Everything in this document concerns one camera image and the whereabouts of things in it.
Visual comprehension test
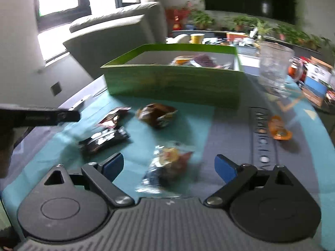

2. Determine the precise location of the clear glass mug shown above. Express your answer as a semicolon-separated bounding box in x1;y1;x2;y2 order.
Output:
258;42;304;98

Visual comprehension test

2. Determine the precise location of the green cardboard box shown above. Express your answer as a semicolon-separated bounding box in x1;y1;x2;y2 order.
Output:
100;44;245;110

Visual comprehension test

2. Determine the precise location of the red flower decoration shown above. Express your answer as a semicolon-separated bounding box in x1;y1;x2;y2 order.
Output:
166;6;193;30

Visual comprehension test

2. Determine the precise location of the small orange snack packet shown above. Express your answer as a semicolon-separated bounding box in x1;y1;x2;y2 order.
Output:
269;115;293;140

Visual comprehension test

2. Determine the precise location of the yellow can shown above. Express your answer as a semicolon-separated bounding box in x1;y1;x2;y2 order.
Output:
190;33;205;45

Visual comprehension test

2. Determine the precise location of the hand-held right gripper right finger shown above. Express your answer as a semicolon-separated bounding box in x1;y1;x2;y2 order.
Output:
204;155;300;210

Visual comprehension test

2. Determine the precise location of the potted spider plant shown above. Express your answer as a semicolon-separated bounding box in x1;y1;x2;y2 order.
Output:
250;18;275;42

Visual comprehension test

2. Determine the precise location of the red-brown snack packet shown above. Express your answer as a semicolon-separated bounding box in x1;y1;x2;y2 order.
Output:
97;107;131;128

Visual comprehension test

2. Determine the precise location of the grey armchair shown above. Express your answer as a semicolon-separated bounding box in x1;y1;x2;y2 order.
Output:
63;1;168;80

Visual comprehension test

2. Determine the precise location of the clear yellow snack packet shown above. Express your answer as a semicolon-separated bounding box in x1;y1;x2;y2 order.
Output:
135;141;195;192

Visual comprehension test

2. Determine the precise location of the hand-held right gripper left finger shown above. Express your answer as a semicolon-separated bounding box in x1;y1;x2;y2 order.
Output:
44;152;135;207

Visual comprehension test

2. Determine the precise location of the black snack packet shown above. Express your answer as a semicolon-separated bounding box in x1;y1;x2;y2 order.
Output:
79;127;131;157

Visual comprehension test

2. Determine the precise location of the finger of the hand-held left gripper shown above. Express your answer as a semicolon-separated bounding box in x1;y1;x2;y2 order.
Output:
0;104;81;130

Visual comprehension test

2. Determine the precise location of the orange and white snack packet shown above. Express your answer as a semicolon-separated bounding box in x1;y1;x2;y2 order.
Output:
169;55;195;66

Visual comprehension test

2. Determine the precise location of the white and blue carton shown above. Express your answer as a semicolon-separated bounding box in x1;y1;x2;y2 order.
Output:
304;56;335;108

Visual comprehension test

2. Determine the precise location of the maroon snack packet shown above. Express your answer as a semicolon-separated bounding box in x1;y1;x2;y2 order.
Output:
192;54;218;68

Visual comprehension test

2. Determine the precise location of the orange jar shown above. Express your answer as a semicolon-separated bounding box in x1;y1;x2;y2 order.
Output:
288;59;307;81

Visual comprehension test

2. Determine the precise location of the potted green plant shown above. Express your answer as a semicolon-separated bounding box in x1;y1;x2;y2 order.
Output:
305;34;331;53
277;25;308;45
228;16;253;32
191;9;215;30

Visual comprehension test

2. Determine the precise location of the brown and gold snack packet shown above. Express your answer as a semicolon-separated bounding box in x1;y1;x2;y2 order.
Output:
136;103;178;128

